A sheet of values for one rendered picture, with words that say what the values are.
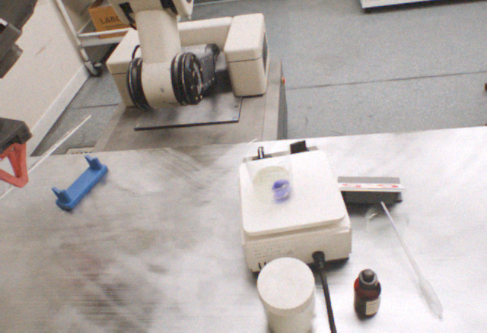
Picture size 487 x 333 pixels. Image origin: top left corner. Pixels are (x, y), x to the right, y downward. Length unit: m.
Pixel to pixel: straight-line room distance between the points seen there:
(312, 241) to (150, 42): 0.93
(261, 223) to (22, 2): 0.36
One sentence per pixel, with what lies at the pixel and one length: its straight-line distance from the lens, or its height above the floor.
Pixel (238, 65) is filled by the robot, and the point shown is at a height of 0.51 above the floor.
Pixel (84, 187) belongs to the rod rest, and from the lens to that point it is 0.73.
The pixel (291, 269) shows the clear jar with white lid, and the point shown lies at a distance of 0.43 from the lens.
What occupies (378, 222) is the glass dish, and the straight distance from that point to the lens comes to 0.57.
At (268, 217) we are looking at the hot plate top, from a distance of 0.47.
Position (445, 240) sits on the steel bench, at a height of 0.75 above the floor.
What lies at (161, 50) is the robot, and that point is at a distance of 1.26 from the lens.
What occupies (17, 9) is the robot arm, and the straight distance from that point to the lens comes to 0.52.
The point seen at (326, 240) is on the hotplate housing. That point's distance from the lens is 0.48.
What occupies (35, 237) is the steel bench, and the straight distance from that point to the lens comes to 0.71.
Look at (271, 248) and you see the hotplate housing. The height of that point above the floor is 0.81.
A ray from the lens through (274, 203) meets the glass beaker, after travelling 0.47.
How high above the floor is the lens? 1.20
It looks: 40 degrees down
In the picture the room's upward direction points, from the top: 12 degrees counter-clockwise
